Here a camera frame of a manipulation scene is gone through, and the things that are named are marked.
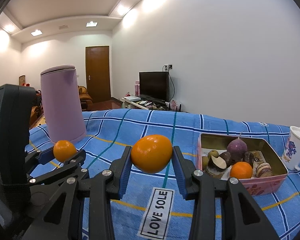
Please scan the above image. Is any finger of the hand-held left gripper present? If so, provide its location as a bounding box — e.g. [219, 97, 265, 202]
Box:
[25, 147, 57, 175]
[27, 149, 90, 188]

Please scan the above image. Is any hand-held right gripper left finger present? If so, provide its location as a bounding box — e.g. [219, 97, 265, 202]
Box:
[22, 146, 133, 240]

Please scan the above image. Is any white mug with blue print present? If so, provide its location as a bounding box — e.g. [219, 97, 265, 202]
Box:
[281, 126, 300, 172]

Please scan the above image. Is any dark brown taro piece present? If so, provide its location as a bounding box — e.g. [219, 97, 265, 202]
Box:
[243, 151, 255, 168]
[207, 155, 227, 172]

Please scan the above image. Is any pink tin box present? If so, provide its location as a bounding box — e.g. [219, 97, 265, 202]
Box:
[197, 133, 288, 197]

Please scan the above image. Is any brown wooden door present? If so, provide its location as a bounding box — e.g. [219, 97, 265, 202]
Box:
[85, 46, 112, 103]

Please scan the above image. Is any purple radish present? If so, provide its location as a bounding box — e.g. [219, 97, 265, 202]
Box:
[226, 131, 248, 163]

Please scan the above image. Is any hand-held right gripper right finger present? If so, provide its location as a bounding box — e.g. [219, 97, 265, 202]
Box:
[173, 146, 280, 240]

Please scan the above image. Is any white television stand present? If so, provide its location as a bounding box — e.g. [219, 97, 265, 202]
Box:
[122, 96, 183, 112]

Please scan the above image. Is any black television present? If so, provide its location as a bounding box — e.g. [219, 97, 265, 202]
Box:
[139, 71, 170, 102]

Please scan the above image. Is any lilac electric kettle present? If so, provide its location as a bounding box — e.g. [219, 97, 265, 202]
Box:
[40, 65, 87, 143]

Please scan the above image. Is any blue plaid blanket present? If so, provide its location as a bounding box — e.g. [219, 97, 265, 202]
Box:
[25, 109, 300, 240]

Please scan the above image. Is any partly peeled tangerine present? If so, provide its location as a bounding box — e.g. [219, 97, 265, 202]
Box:
[229, 162, 253, 180]

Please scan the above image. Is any orange tangerine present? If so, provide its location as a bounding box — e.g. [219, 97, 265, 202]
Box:
[53, 140, 77, 163]
[131, 134, 173, 173]

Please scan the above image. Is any black television cable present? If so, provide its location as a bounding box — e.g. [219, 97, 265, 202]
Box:
[162, 66, 176, 101]

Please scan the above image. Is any brown round root slice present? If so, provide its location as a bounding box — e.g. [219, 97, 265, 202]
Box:
[255, 162, 273, 178]

